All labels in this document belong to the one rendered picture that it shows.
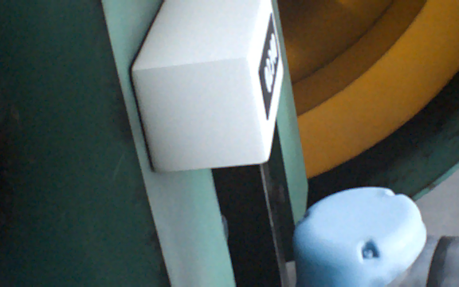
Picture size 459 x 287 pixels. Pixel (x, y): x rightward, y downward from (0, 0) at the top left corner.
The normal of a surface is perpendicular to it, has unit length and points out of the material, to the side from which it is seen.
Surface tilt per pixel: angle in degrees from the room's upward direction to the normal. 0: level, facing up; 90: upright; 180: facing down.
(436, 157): 34
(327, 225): 0
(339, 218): 0
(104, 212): 90
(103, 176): 90
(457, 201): 0
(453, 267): 20
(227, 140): 90
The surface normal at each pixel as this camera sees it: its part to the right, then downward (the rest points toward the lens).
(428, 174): -0.70, -0.66
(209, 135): -0.11, 0.47
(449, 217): -0.18, -0.87
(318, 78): -0.61, -0.47
